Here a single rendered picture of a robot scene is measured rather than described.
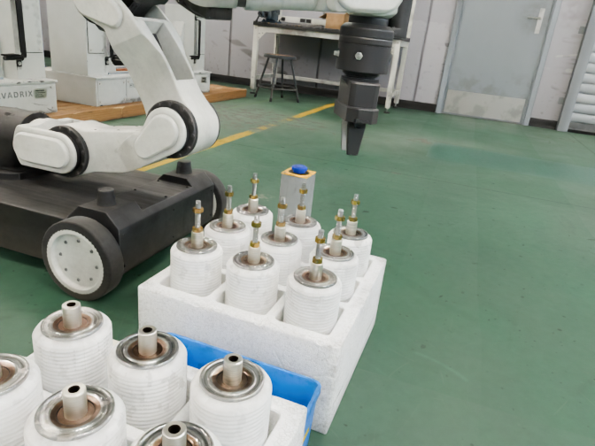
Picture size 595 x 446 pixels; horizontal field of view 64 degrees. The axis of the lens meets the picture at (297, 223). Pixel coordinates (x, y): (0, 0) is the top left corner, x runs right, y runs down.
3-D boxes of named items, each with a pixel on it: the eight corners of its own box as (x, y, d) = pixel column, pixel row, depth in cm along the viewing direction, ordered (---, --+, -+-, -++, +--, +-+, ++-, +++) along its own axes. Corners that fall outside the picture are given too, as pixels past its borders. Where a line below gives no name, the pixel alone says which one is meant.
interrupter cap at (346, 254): (356, 250, 95) (356, 247, 95) (351, 265, 88) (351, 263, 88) (319, 243, 97) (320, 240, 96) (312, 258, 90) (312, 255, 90)
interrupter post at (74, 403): (57, 419, 48) (55, 392, 47) (75, 403, 50) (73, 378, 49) (76, 426, 48) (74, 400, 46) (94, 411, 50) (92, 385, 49)
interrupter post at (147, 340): (133, 354, 59) (133, 332, 58) (145, 344, 61) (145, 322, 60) (150, 360, 58) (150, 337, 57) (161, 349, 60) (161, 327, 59)
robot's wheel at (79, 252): (43, 289, 116) (36, 213, 109) (59, 280, 121) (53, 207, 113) (112, 311, 111) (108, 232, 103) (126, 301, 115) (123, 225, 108)
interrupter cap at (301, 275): (311, 294, 77) (311, 290, 77) (284, 273, 83) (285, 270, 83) (345, 284, 82) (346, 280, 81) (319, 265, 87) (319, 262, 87)
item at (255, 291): (231, 365, 86) (237, 276, 80) (215, 335, 94) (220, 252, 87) (280, 354, 90) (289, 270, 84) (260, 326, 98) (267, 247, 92)
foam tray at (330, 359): (138, 365, 94) (136, 285, 87) (233, 283, 128) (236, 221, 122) (326, 435, 82) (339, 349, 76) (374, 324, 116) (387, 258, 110)
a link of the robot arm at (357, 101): (390, 126, 78) (404, 49, 74) (334, 121, 76) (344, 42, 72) (368, 113, 90) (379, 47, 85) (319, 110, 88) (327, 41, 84)
